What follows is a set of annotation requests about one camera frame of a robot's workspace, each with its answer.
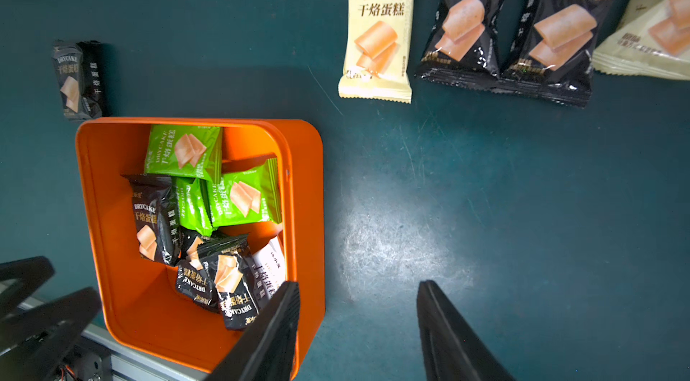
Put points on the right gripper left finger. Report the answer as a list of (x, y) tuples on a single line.
[(267, 348)]

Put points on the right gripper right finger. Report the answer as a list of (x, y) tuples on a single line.
[(451, 349)]

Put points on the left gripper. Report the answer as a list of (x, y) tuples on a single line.
[(35, 341)]

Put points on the orange storage box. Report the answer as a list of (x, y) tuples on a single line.
[(141, 306)]

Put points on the black cookie packet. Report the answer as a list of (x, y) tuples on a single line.
[(552, 53), (79, 71), (462, 50)]

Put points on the cream cookie packet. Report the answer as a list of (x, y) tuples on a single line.
[(652, 39), (377, 53)]

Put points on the white packet in box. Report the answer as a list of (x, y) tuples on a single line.
[(271, 266)]

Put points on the front black packet in box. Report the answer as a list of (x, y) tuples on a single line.
[(219, 274)]

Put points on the black packet in box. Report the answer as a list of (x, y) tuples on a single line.
[(156, 214), (219, 274)]

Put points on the green cookie packet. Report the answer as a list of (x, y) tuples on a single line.
[(193, 207), (185, 151), (246, 197)]

